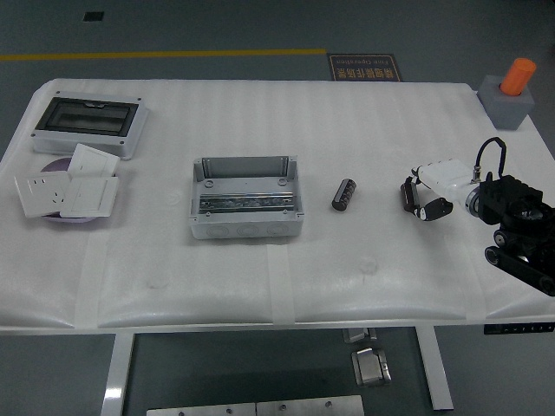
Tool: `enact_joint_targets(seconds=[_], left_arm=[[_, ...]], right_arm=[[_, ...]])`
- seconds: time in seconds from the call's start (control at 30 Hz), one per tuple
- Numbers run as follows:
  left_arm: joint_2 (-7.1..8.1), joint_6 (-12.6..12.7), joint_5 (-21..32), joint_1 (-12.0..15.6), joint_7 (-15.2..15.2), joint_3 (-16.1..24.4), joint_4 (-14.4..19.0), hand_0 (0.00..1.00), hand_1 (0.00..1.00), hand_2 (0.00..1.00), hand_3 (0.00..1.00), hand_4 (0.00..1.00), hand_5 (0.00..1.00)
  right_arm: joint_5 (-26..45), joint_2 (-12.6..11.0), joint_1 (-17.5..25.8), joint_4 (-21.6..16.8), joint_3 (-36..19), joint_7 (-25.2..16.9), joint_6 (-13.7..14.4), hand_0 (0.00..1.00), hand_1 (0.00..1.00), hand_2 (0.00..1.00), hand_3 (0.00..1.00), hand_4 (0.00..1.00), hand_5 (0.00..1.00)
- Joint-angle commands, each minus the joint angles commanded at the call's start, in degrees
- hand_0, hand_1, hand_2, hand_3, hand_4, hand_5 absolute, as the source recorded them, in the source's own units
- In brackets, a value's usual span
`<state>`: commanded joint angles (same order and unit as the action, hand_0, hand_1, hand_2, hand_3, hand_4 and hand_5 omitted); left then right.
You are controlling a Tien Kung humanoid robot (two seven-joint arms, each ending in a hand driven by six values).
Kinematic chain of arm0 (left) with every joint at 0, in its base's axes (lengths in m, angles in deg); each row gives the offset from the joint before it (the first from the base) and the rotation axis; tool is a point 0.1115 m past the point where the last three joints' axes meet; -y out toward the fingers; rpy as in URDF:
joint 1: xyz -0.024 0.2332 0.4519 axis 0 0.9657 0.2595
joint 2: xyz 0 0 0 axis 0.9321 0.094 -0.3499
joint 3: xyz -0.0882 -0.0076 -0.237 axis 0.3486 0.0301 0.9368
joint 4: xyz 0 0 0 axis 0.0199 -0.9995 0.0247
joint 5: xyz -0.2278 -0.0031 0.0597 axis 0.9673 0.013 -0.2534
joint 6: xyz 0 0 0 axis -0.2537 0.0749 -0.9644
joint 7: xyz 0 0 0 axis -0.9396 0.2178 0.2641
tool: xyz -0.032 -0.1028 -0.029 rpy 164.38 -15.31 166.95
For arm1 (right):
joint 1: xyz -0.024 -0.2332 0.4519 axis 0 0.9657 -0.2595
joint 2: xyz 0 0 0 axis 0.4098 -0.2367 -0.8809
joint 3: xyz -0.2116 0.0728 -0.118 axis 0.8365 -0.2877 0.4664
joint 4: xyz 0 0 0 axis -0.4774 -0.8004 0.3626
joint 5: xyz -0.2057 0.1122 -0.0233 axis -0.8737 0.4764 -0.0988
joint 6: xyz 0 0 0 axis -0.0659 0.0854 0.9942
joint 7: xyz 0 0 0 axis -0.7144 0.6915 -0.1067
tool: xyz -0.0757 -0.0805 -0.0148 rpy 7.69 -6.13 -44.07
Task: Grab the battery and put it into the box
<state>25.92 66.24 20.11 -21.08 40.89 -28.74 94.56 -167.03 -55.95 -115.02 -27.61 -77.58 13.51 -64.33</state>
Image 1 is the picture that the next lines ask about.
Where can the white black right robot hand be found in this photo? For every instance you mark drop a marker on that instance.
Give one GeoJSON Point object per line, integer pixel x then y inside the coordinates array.
{"type": "Point", "coordinates": [442, 177]}

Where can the black cylindrical battery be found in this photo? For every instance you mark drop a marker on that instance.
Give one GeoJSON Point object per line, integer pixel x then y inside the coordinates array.
{"type": "Point", "coordinates": [344, 195]}

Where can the open grey junction box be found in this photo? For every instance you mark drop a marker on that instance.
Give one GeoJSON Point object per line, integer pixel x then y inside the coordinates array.
{"type": "Point", "coordinates": [245, 199]}

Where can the grey box with dark window lid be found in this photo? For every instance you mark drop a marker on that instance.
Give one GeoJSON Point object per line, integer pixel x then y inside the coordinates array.
{"type": "Point", "coordinates": [89, 123]}

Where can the grey foam block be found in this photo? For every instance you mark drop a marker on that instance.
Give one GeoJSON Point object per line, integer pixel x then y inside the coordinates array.
{"type": "Point", "coordinates": [507, 103]}

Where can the orange cylinder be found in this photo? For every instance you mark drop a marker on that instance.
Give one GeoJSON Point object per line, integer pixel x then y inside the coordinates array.
{"type": "Point", "coordinates": [517, 77]}

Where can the black table control panel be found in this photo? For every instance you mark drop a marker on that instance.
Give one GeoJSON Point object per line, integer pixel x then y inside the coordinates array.
{"type": "Point", "coordinates": [519, 328]}

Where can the white foam table mat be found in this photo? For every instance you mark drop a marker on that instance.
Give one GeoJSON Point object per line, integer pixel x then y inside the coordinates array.
{"type": "Point", "coordinates": [277, 268]}

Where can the white right table leg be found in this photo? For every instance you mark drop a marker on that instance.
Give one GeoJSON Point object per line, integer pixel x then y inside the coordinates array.
{"type": "Point", "coordinates": [435, 368]}

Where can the silver metal robot foot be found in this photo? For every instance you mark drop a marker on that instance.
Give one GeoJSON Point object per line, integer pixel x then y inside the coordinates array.
{"type": "Point", "coordinates": [370, 366]}

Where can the purple round plate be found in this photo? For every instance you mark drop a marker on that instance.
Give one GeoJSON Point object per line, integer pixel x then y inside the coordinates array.
{"type": "Point", "coordinates": [60, 190]}

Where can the black floor socket cover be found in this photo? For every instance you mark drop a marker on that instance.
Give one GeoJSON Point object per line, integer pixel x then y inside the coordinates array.
{"type": "Point", "coordinates": [93, 16]}

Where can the grey metal base plate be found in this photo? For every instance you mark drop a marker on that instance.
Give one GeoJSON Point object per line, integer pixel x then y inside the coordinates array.
{"type": "Point", "coordinates": [256, 406]}

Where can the white blank switch panel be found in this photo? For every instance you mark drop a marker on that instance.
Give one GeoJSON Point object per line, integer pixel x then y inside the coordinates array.
{"type": "Point", "coordinates": [92, 161]}
{"type": "Point", "coordinates": [89, 197]}

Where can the white wall socket panel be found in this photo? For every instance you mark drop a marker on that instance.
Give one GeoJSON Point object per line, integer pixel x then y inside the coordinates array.
{"type": "Point", "coordinates": [42, 195]}

